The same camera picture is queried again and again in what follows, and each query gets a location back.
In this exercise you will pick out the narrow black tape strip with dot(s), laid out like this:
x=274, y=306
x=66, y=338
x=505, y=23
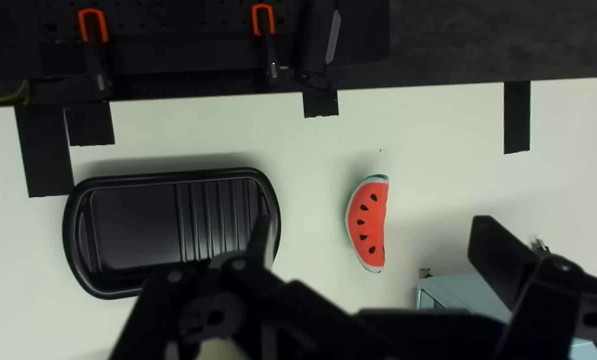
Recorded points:
x=517, y=116

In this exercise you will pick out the long black tape strip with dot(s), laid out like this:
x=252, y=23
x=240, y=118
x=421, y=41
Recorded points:
x=44, y=152

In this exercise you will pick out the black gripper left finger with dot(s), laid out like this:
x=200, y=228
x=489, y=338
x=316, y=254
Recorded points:
x=198, y=306

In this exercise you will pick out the red watermelon slice toy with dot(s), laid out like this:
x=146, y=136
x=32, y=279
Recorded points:
x=370, y=222

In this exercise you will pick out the black ridged plastic tray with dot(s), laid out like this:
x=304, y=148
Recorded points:
x=144, y=226

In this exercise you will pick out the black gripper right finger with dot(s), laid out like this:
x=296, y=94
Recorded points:
x=557, y=300

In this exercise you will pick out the short black tape strip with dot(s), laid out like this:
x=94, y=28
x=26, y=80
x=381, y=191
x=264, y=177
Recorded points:
x=320, y=103
x=90, y=122

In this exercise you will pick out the black table edge board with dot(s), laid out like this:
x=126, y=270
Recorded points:
x=477, y=41

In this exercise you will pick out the light blue toaster oven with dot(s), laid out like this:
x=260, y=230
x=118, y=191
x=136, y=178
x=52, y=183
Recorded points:
x=457, y=293

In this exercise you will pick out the orange and black clamp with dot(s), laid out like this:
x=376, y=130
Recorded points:
x=92, y=33
x=264, y=27

